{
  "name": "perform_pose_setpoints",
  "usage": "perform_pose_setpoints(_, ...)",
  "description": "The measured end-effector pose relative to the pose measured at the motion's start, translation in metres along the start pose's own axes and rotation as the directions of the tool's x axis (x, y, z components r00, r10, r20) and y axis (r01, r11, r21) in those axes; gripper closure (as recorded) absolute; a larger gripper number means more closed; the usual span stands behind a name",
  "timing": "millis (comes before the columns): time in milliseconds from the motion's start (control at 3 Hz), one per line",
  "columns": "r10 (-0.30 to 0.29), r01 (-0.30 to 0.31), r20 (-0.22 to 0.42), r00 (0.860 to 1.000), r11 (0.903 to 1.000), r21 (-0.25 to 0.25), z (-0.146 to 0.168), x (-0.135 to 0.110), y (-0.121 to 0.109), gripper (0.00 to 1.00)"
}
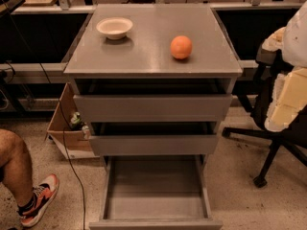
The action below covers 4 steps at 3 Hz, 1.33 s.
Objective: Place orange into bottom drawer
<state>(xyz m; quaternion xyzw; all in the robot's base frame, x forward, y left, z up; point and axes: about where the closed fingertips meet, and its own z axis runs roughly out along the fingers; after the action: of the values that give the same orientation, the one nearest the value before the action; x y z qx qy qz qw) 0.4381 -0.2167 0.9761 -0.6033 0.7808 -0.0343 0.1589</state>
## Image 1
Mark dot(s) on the grey middle drawer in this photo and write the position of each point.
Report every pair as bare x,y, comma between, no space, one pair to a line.
157,138

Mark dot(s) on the person's bare leg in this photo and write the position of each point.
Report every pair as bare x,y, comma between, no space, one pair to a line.
16,163

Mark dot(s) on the grey open bottom drawer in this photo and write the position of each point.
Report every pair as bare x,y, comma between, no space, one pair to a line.
155,193

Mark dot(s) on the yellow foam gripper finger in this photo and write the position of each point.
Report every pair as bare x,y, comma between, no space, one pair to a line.
289,97
275,41

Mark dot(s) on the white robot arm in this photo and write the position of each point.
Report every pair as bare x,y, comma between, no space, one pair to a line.
294,48

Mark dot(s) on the grey drawer cabinet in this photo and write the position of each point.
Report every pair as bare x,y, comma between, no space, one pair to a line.
144,53

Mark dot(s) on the black office chair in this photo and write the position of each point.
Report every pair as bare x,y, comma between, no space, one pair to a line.
293,138

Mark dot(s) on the green bottle in box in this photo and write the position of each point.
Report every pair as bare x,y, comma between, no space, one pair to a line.
75,120

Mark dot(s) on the orange fruit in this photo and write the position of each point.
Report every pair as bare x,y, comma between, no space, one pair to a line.
181,47

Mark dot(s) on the cardboard box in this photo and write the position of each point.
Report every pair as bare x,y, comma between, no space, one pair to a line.
72,142

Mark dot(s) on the grey top drawer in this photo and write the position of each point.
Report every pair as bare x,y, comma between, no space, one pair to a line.
151,100

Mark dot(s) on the orange white sneaker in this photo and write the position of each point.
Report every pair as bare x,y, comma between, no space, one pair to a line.
43,195

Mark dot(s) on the white paper bowl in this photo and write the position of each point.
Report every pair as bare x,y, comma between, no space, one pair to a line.
114,28

